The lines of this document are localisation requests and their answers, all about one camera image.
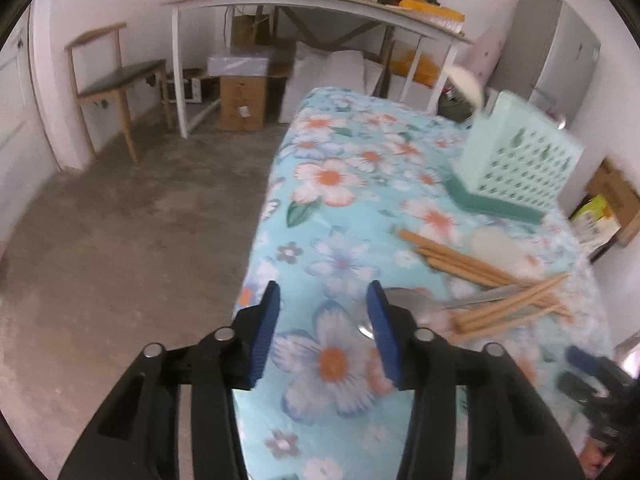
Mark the cardboard box under table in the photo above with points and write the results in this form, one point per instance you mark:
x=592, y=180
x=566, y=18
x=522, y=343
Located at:
x=242, y=103

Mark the pink rolled mat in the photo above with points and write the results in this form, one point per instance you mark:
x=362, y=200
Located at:
x=482, y=58

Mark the white ceramic spoon in basket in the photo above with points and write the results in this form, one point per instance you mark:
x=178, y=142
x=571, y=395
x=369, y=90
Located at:
x=465, y=87

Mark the white microwave oven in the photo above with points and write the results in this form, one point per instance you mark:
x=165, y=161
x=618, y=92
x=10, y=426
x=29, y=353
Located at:
x=198, y=87

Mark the green white rice bag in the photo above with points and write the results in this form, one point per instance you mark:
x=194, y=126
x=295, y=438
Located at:
x=594, y=224

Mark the metal spoon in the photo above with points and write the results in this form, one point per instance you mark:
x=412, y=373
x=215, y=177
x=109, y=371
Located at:
x=420, y=304

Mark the wooden chair dark seat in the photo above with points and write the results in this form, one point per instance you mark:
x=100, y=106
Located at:
x=114, y=85

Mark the floral blue tablecloth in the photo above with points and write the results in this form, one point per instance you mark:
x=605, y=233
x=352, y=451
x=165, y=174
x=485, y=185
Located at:
x=351, y=171

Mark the cardboard box by wall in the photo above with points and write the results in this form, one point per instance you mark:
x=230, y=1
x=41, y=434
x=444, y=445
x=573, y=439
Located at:
x=622, y=196

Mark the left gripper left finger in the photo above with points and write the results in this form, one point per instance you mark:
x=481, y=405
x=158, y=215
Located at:
x=134, y=433

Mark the wooden chopstick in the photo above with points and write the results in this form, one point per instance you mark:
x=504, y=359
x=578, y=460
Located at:
x=419, y=241
x=476, y=272
x=500, y=327
x=500, y=308

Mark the white long table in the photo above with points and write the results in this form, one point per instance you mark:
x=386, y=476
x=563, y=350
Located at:
x=388, y=16

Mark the white sack under table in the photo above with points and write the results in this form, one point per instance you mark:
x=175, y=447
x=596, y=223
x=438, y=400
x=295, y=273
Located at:
x=314, y=68

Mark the silver refrigerator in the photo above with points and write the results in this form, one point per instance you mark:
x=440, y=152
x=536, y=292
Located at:
x=549, y=57

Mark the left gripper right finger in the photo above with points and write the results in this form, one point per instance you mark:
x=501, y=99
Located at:
x=511, y=432

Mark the mint green utensil basket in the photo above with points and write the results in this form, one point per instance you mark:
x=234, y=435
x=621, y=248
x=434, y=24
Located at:
x=515, y=162

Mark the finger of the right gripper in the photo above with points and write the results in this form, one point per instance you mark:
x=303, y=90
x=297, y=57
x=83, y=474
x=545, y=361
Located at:
x=576, y=388
x=584, y=361

